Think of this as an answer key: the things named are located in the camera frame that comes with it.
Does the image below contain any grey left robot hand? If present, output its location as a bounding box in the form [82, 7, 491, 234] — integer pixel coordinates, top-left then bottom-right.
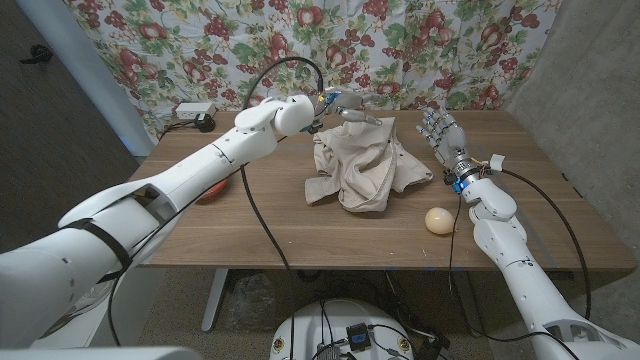
[309, 89, 384, 134]

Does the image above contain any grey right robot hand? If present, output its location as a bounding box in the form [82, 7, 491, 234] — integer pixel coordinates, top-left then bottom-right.
[417, 107, 484, 184]

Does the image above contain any beige jacket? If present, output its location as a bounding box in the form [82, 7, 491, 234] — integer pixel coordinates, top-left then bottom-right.
[303, 117, 434, 214]

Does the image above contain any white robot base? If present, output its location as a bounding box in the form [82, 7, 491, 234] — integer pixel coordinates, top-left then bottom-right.
[269, 298, 415, 360]

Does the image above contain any cream egg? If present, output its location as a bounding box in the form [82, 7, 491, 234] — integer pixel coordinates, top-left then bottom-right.
[424, 207, 458, 236]

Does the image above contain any red bowl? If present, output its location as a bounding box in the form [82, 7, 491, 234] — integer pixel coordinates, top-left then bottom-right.
[197, 177, 230, 204]

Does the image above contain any floral fruit print backdrop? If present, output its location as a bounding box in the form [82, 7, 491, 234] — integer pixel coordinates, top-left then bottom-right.
[63, 0, 564, 144]

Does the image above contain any black power plug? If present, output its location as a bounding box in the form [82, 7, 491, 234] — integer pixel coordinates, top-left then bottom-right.
[194, 113, 217, 134]

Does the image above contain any white power strip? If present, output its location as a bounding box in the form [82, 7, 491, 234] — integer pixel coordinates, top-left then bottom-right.
[174, 102, 218, 120]

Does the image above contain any black box with blue label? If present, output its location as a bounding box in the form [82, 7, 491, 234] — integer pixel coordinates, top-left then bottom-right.
[346, 322, 372, 352]

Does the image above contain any clear plastic bag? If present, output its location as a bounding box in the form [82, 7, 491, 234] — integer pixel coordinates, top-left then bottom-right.
[227, 272, 279, 326]

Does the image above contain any white table leg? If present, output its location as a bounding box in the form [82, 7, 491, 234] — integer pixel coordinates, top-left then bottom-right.
[200, 268, 229, 333]

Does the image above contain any pale grey column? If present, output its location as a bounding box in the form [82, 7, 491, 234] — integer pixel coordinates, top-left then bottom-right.
[14, 0, 156, 157]

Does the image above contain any white robot torso edge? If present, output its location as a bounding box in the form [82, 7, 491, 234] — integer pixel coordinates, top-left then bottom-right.
[0, 347, 202, 360]

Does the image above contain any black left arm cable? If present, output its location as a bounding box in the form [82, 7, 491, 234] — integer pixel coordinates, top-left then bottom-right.
[107, 55, 326, 360]

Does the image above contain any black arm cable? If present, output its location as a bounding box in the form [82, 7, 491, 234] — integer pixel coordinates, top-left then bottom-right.
[107, 55, 326, 360]
[447, 167, 594, 360]

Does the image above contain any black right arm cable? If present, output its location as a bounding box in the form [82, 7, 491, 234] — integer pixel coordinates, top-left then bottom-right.
[447, 167, 594, 360]

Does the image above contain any black power cord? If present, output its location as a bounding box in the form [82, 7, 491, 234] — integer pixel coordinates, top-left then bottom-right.
[157, 119, 199, 141]

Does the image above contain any black wall hook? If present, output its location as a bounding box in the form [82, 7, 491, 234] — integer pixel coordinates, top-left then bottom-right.
[19, 44, 54, 65]

